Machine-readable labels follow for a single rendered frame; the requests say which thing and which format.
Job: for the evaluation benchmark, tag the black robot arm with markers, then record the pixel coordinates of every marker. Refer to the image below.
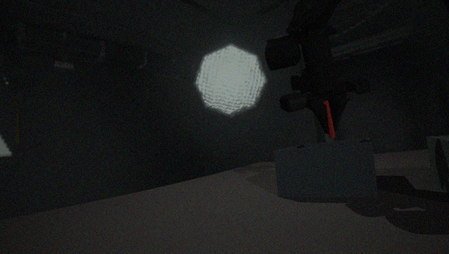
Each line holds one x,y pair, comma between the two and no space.
312,17

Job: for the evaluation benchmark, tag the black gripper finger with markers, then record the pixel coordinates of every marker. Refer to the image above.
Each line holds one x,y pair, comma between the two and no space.
336,108
321,114

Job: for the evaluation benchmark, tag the dark red peg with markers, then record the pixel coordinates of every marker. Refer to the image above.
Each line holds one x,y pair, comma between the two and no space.
330,122

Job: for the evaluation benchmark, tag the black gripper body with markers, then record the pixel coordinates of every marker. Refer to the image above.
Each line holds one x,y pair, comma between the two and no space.
323,84

